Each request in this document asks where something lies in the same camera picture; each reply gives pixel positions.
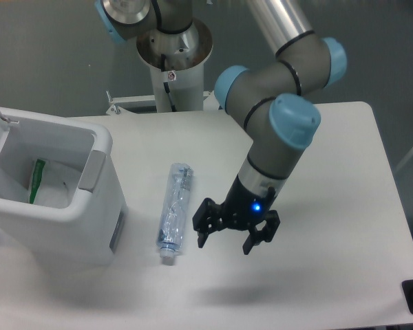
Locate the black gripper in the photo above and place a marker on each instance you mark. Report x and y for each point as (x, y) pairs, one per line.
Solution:
(241, 210)

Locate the crushed clear plastic bottle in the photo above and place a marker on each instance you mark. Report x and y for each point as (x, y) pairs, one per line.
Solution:
(174, 212)

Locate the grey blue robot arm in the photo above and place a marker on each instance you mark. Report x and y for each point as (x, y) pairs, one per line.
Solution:
(269, 104)

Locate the white trash can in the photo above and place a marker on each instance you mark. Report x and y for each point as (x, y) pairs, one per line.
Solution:
(89, 228)

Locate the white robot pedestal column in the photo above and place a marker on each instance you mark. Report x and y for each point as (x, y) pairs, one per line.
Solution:
(178, 90)

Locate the white plastic packaging bag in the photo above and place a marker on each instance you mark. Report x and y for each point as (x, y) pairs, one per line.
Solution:
(52, 184)

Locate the white pedestal base frame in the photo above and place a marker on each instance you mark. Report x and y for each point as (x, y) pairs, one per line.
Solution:
(147, 104)

